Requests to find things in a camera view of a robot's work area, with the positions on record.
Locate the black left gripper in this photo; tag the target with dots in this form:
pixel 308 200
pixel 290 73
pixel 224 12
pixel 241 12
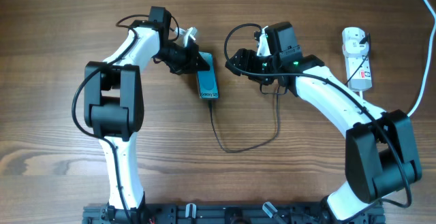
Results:
pixel 189 65

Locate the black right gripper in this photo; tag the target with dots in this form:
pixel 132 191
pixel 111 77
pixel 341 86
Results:
pixel 246 60

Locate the blue screen smartphone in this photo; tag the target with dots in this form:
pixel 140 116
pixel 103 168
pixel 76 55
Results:
pixel 207 82

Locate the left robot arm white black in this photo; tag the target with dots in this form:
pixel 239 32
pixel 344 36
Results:
pixel 113 98

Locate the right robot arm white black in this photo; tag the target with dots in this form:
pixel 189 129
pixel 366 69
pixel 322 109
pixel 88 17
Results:
pixel 381 155

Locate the white charger adapter plug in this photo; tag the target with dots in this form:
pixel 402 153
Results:
pixel 355 48

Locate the white power strip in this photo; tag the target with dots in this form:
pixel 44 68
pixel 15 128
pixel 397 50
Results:
pixel 358 69

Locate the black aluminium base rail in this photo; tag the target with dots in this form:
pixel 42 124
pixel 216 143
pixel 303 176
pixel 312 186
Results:
pixel 300 212

